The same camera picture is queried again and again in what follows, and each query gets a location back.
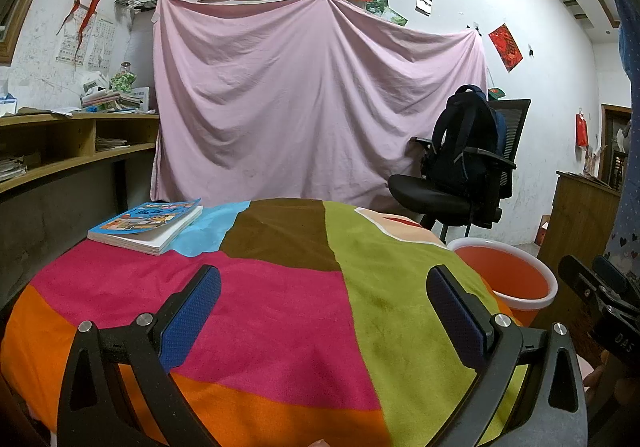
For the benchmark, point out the red hanging ornament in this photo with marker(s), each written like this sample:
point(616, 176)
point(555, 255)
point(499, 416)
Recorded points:
point(582, 129)

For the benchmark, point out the white cardboard box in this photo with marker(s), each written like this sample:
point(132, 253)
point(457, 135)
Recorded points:
point(141, 99)

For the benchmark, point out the black mesh office chair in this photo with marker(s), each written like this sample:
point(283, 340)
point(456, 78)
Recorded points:
point(430, 187)

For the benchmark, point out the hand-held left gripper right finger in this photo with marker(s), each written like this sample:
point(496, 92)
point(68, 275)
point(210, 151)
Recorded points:
point(452, 317)

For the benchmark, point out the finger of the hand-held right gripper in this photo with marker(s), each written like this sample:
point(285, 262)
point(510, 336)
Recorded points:
point(612, 274)
point(575, 272)

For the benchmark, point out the dark blue backpack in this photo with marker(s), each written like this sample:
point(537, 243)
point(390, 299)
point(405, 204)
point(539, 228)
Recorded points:
point(460, 152)

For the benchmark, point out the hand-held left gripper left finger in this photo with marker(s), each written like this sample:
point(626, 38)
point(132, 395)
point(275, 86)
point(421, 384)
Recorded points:
point(192, 317)

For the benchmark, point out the blue white box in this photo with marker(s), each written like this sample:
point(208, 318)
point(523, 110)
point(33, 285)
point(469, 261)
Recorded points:
point(7, 104)

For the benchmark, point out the blue cover picture book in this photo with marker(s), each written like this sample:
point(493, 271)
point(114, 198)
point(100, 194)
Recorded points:
point(145, 224)

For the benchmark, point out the white wall chart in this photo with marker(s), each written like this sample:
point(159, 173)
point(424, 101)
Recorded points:
point(100, 47)
point(70, 42)

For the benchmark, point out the person's right hand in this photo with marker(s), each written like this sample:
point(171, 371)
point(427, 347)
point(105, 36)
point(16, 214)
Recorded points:
point(597, 378)

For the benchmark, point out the wooden door frame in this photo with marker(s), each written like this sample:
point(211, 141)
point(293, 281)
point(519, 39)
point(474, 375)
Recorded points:
point(605, 147)

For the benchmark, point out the wooden cabinet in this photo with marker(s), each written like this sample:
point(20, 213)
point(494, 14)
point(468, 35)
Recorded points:
point(580, 217)

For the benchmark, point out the red cardboard box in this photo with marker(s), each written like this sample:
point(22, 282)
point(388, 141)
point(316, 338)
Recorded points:
point(543, 232)

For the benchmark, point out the stack of books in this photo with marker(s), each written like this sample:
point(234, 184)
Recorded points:
point(110, 102)

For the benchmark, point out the black white wall sticker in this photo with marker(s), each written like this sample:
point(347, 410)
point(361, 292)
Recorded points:
point(424, 3)

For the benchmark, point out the green picture card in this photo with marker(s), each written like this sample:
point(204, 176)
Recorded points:
point(396, 17)
point(376, 6)

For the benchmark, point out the red paper wall decoration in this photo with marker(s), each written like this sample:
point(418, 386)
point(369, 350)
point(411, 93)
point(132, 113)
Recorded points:
point(506, 47)

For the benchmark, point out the pink hanging bed sheet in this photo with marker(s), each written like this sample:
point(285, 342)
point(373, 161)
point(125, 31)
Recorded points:
point(310, 102)

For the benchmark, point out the blue heart print curtain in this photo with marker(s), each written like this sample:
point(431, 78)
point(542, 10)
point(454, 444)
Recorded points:
point(627, 152)

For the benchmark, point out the wooden shelf desk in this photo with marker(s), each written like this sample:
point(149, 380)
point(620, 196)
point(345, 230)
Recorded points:
point(50, 118)

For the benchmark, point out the glass jar with green sweets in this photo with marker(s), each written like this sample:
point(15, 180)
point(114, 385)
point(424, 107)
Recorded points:
point(124, 79)

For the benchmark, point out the stack of papers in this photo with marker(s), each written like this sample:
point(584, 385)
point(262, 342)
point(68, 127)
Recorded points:
point(12, 169)
point(112, 143)

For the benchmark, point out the red bucket with white rim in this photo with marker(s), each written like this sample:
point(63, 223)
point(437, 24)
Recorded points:
point(500, 272)

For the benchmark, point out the multicoloured patchwork blanket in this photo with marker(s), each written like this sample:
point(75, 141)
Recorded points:
point(300, 327)

